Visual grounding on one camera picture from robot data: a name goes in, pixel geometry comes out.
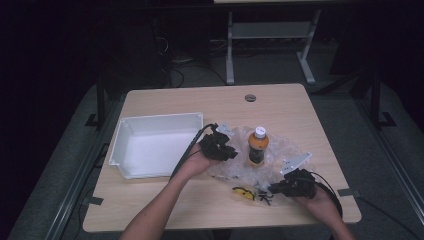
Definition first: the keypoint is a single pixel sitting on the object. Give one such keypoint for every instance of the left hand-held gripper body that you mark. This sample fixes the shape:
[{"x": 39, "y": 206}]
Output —
[{"x": 213, "y": 143}]

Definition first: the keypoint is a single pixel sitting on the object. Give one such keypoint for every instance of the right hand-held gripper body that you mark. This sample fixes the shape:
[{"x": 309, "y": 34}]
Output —
[{"x": 298, "y": 183}]

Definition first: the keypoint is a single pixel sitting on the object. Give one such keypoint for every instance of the orange drink bottle white cap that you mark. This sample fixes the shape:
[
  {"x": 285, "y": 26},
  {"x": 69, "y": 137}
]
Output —
[{"x": 258, "y": 146}]

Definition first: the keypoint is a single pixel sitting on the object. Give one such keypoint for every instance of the clear plastic bag yellow print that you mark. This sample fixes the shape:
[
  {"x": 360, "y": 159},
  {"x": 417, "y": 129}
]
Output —
[{"x": 280, "y": 150}]

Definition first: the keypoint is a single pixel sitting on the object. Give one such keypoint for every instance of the person's right hand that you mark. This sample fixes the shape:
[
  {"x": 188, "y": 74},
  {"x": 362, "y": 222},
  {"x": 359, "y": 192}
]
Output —
[{"x": 315, "y": 203}]

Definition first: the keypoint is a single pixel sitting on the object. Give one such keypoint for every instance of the person's left hand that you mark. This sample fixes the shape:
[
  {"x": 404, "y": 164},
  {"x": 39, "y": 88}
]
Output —
[{"x": 195, "y": 163}]

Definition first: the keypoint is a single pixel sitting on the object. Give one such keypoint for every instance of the grey tape piece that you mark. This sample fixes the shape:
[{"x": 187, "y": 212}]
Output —
[
  {"x": 348, "y": 192},
  {"x": 93, "y": 200}
]

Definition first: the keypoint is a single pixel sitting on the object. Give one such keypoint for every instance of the white plastic bin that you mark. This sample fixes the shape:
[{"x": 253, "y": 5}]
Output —
[{"x": 156, "y": 150}]

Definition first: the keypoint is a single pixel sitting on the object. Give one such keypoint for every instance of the black metal stand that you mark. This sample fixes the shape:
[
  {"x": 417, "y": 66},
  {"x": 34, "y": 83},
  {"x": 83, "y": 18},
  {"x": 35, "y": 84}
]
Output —
[
  {"x": 376, "y": 96},
  {"x": 100, "y": 103}
]

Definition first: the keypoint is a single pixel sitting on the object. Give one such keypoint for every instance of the white metal desk frame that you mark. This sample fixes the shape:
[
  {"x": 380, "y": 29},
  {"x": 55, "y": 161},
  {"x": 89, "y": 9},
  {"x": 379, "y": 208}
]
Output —
[{"x": 230, "y": 50}]

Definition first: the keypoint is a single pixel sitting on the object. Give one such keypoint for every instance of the metal floor rail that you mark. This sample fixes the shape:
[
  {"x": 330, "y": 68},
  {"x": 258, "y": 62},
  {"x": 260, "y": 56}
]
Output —
[
  {"x": 393, "y": 160},
  {"x": 76, "y": 173}
]

